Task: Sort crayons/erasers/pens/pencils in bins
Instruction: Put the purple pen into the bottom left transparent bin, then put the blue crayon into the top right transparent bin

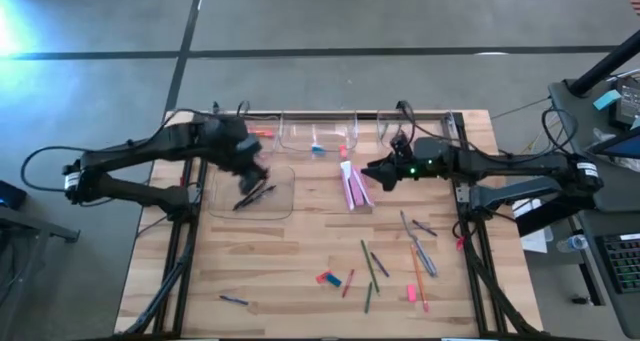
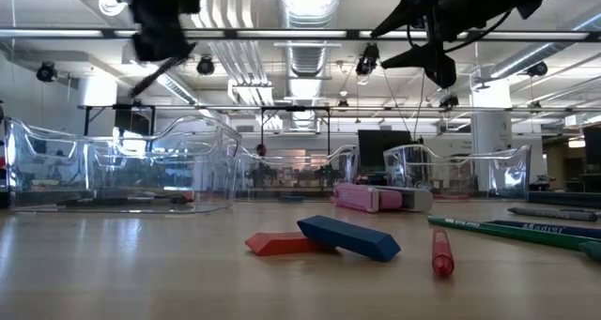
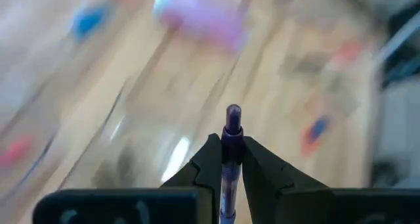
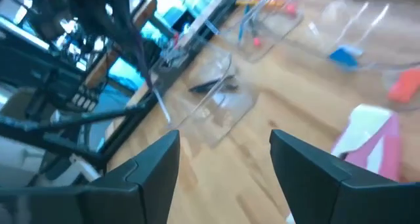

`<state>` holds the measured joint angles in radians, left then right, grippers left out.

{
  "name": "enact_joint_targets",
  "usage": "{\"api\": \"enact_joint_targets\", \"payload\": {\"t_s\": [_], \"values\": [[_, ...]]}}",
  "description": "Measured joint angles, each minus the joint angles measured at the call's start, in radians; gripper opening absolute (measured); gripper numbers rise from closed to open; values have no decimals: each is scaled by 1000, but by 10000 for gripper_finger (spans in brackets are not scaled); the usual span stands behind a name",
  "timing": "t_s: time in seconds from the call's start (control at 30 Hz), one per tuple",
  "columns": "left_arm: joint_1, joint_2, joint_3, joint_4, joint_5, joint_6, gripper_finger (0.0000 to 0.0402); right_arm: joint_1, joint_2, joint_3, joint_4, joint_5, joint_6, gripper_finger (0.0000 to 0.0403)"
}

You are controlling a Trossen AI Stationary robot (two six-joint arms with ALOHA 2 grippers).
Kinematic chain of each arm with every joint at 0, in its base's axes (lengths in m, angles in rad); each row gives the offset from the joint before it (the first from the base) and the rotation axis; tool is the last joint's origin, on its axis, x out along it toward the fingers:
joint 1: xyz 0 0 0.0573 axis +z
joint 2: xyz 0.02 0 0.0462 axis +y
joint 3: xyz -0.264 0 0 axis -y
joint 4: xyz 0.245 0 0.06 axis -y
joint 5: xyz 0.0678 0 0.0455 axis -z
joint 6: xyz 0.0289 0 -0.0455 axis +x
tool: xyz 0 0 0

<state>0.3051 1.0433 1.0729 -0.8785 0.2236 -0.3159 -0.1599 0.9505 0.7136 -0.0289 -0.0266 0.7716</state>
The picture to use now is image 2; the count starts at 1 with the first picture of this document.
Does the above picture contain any black crossbar with lights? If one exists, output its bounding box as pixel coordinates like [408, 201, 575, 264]
[0, 26, 601, 43]

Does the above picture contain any clear plastic bin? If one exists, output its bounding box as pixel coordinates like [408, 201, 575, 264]
[383, 144, 533, 202]
[234, 144, 361, 202]
[88, 140, 239, 203]
[3, 114, 243, 215]

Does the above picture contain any black monitor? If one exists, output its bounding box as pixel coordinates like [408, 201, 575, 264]
[357, 129, 413, 169]
[583, 124, 601, 167]

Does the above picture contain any blue marker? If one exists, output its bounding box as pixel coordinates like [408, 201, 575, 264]
[485, 219, 601, 240]

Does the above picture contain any silver ventilation duct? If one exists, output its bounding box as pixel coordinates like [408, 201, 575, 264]
[276, 0, 344, 130]

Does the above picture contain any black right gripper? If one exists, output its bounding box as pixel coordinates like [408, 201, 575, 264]
[370, 0, 475, 89]

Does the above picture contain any white column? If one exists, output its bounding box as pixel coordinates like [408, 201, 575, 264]
[470, 78, 514, 195]
[77, 78, 118, 108]

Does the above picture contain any orange red eraser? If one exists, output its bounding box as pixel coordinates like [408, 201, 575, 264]
[244, 231, 330, 257]

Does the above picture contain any red crayon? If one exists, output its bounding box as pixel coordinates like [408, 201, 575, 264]
[431, 228, 456, 279]

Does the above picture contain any grey crayon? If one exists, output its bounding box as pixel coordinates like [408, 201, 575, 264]
[507, 206, 600, 223]

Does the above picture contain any green pencil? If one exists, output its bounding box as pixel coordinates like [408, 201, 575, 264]
[427, 215, 601, 254]

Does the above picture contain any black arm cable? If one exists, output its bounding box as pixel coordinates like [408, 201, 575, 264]
[407, 8, 514, 54]

